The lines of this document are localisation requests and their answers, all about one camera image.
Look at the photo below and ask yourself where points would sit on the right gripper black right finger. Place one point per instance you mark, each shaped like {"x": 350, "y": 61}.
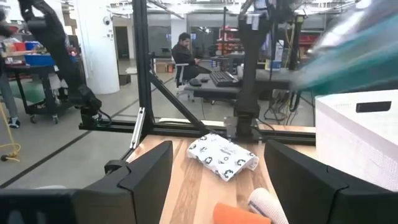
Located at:
{"x": 311, "y": 193}

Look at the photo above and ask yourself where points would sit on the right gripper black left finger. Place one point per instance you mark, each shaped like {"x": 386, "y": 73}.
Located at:
{"x": 130, "y": 202}

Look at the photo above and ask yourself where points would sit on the small beige block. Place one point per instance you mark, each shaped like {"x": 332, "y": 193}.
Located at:
{"x": 267, "y": 205}

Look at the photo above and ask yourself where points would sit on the white packet with black prints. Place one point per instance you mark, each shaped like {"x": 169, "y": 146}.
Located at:
{"x": 222, "y": 155}

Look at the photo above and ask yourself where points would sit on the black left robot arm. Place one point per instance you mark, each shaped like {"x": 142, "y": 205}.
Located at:
{"x": 248, "y": 77}

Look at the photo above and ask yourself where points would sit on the white plastic bin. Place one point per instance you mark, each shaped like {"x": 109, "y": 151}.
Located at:
{"x": 354, "y": 140}

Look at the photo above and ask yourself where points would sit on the large blue storage bin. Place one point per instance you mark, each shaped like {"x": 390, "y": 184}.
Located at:
{"x": 40, "y": 59}

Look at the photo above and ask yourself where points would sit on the small blue storage bin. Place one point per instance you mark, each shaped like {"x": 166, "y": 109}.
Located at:
{"x": 31, "y": 45}

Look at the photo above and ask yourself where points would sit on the red storage bin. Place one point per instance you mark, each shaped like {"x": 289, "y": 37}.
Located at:
{"x": 19, "y": 46}

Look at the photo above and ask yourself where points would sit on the black computer mouse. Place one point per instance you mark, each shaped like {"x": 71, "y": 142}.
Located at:
{"x": 195, "y": 82}

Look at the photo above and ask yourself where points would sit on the white office chair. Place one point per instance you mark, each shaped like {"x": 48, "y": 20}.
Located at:
{"x": 179, "y": 74}

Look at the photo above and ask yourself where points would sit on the black work desk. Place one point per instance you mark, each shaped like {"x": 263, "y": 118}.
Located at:
{"x": 217, "y": 91}

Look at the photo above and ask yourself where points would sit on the cardboard box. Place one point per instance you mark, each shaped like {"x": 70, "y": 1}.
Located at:
{"x": 161, "y": 68}

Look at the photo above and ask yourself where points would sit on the black keyboard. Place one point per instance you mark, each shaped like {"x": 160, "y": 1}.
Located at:
{"x": 222, "y": 78}

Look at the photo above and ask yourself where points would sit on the person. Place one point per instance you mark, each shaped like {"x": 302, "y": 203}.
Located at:
{"x": 183, "y": 54}
{"x": 7, "y": 93}

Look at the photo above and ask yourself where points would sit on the black wheeled cart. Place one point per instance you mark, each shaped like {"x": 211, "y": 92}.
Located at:
{"x": 37, "y": 70}

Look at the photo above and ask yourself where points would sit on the red storage shelf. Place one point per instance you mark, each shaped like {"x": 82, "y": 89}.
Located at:
{"x": 230, "y": 43}

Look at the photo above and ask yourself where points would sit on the silver metal bracket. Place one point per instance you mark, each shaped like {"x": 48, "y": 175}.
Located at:
{"x": 137, "y": 127}

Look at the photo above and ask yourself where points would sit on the black aluminium frame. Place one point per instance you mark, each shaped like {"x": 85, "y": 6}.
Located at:
{"x": 143, "y": 62}

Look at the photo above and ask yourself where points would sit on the white dome security camera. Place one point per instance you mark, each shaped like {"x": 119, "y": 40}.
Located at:
{"x": 107, "y": 20}

